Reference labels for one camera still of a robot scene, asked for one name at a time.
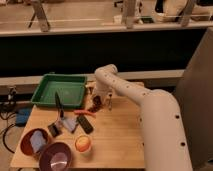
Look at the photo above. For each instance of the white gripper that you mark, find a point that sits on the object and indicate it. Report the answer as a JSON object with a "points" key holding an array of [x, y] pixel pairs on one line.
{"points": [[100, 91]]}

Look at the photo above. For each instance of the dark grape bunch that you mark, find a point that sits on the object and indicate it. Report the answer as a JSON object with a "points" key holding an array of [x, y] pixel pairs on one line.
{"points": [[97, 104]]}

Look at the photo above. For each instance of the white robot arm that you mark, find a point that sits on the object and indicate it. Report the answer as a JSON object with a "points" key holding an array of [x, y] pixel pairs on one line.
{"points": [[165, 143]]}

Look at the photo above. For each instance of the green plastic tray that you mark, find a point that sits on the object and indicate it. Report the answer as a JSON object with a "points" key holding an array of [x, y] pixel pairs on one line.
{"points": [[70, 89]]}

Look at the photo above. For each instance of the orange carrot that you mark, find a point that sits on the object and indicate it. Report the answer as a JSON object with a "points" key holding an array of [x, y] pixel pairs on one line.
{"points": [[84, 112]]}

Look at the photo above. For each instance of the black rectangular remote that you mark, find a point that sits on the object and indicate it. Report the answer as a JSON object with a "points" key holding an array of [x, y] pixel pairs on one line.
{"points": [[85, 124]]}

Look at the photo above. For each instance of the grey blue cloth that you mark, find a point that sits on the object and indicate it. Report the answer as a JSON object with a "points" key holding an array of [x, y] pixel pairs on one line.
{"points": [[70, 124]]}

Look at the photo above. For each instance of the orange fruit in cup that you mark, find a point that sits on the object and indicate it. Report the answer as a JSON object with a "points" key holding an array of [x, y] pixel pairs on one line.
{"points": [[83, 144]]}

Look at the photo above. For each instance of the small black block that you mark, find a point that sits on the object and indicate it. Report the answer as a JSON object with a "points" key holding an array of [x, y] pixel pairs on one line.
{"points": [[54, 130]]}

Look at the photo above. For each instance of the blue sponge in bowl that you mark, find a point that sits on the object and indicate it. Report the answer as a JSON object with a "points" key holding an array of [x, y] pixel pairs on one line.
{"points": [[37, 141]]}

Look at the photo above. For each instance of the purple bowl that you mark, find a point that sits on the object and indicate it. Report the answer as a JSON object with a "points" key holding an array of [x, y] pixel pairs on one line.
{"points": [[56, 157]]}

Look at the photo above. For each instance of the blue box beside table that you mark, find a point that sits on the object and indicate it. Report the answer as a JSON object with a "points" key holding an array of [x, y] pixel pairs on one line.
{"points": [[22, 116]]}

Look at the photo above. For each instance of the brown bowl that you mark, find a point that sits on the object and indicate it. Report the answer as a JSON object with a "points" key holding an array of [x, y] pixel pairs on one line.
{"points": [[26, 147]]}

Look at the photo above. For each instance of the black handled knife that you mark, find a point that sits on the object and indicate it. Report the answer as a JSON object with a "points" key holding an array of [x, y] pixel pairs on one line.
{"points": [[59, 105]]}

